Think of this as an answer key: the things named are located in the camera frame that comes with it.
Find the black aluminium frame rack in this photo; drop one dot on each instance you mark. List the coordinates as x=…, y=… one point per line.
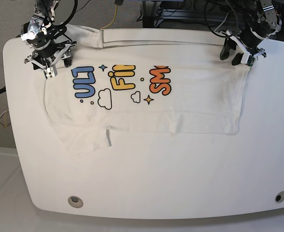
x=152, y=14

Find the black table grommet right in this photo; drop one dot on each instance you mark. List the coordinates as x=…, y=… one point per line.
x=279, y=197

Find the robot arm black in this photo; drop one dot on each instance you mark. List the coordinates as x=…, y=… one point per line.
x=246, y=25
x=41, y=27

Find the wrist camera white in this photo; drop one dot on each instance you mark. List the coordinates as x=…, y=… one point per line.
x=50, y=72
x=248, y=59

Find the white printed T-shirt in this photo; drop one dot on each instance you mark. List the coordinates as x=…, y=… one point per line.
x=152, y=87

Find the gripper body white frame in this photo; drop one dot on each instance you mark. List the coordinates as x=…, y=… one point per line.
x=248, y=42
x=47, y=54

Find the grey table grommet left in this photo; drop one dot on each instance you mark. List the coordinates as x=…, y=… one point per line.
x=75, y=202

